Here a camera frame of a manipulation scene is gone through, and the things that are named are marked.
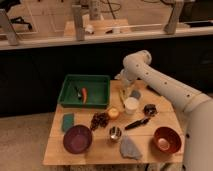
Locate grey cloth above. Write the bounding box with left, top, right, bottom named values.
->
left=120, top=135, right=142, bottom=160

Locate green plastic tray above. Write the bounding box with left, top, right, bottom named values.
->
left=58, top=74, right=110, bottom=109

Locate orange carrot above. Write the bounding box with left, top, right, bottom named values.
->
left=82, top=88, right=87, bottom=104

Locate dark green utensil in tray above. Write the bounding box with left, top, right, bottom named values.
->
left=74, top=86, right=82, bottom=100

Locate dark round object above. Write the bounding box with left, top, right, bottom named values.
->
left=143, top=104, right=157, bottom=117

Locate orange bowl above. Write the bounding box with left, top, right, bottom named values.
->
left=153, top=127, right=182, bottom=154

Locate small metal cup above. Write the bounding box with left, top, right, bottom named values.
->
left=109, top=127, right=122, bottom=141

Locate yellow orange fruit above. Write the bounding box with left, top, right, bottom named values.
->
left=108, top=107, right=120, bottom=119

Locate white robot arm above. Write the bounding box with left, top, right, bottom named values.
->
left=115, top=50, right=213, bottom=171

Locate green sponge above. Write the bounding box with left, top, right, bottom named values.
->
left=62, top=114, right=74, bottom=132

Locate yellow banana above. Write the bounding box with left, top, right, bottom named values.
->
left=119, top=89, right=129, bottom=105

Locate grey round lid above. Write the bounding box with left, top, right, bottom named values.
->
left=130, top=90, right=141, bottom=100

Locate right wooden post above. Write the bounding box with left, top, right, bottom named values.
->
left=164, top=0, right=184, bottom=35

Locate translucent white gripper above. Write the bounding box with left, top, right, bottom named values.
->
left=115, top=69, right=137, bottom=88

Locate black handled utensil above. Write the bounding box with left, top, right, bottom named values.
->
left=124, top=118, right=150, bottom=130

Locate black rectangular block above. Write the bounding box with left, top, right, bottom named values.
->
left=147, top=85, right=160, bottom=96

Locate purple bowl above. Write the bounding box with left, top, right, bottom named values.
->
left=63, top=125, right=93, bottom=154

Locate middle wooden post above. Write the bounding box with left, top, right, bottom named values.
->
left=72, top=5, right=85, bottom=41

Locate bunch of dark grapes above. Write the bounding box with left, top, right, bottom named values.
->
left=90, top=113, right=109, bottom=131

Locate wooden post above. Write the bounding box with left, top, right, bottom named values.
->
left=164, top=0, right=184, bottom=35
left=72, top=5, right=85, bottom=41
left=0, top=9, right=19, bottom=46

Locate wooden table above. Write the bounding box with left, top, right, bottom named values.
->
left=43, top=80, right=184, bottom=165

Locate left wooden post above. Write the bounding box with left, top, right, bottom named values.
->
left=0, top=9, right=19, bottom=46

